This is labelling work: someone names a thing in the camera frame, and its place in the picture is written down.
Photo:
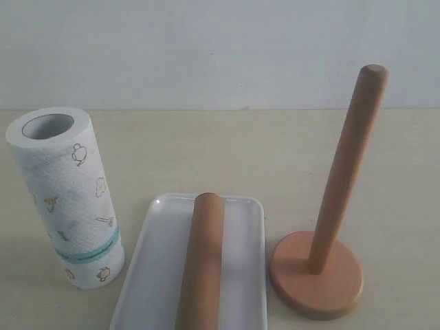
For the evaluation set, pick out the white rectangular tray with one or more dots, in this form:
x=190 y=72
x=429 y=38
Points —
x=150 y=294

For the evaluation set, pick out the printed white paper towel roll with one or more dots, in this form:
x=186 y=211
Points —
x=57 y=153

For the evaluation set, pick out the brown cardboard tube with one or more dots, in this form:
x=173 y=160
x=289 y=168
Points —
x=199 y=299

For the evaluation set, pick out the wooden paper towel holder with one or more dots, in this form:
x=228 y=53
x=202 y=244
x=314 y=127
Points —
x=311 y=271

